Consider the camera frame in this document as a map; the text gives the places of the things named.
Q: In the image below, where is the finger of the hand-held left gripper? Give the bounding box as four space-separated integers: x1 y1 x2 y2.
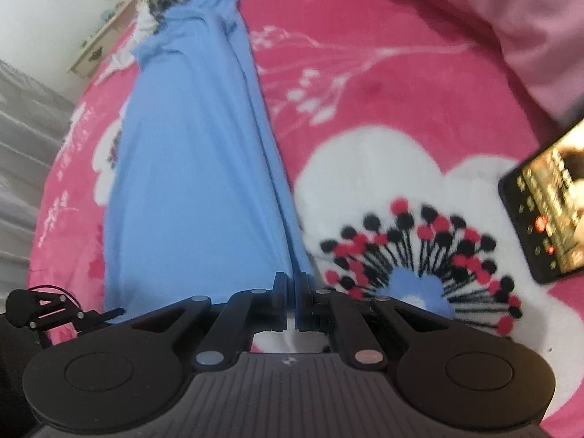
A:
4 285 127 337

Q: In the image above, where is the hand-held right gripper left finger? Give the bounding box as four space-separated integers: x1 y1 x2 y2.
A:
131 272 290 371

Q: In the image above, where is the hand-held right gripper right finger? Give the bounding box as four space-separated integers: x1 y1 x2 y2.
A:
295 272 452 371

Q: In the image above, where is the blue t-shirt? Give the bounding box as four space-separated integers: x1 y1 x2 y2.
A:
101 0 316 327

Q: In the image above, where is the grey curtain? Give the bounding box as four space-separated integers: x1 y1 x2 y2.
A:
0 58 77 286

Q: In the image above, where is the pink floral blanket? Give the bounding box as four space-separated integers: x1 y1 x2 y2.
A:
25 0 584 438

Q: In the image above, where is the black smartphone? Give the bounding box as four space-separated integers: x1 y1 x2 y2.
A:
497 118 584 285

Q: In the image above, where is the cream nightstand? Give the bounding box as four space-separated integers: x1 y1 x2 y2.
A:
68 0 138 79

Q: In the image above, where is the white garment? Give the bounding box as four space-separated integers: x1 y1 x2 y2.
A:
111 8 159 70

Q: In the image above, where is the pink grey quilt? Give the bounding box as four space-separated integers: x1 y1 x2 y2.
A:
411 0 584 122

